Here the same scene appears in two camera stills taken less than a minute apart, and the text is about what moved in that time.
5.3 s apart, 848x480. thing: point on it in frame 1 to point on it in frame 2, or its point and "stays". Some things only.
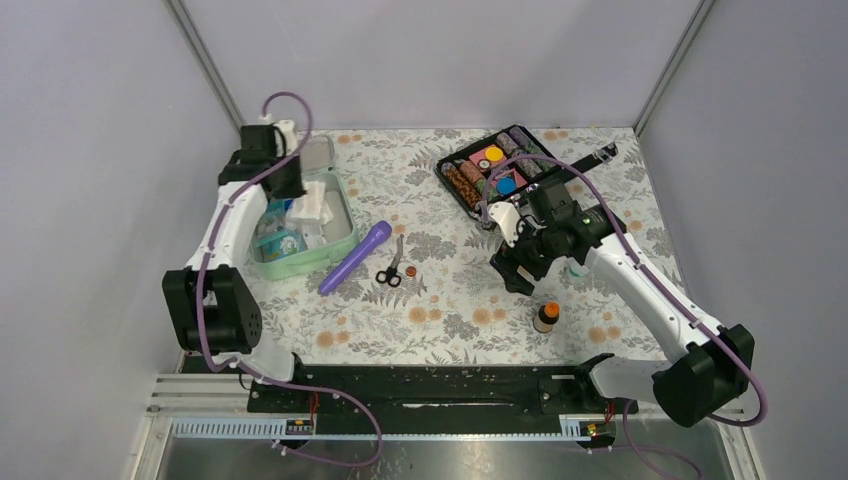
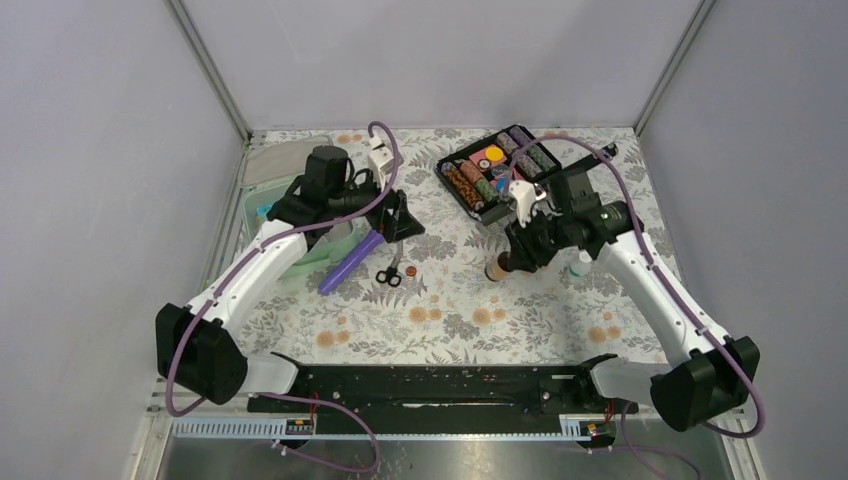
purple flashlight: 378,234 stays
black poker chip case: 503,164 stays
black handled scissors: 392,275 stays
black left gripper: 297,189 to 400,223
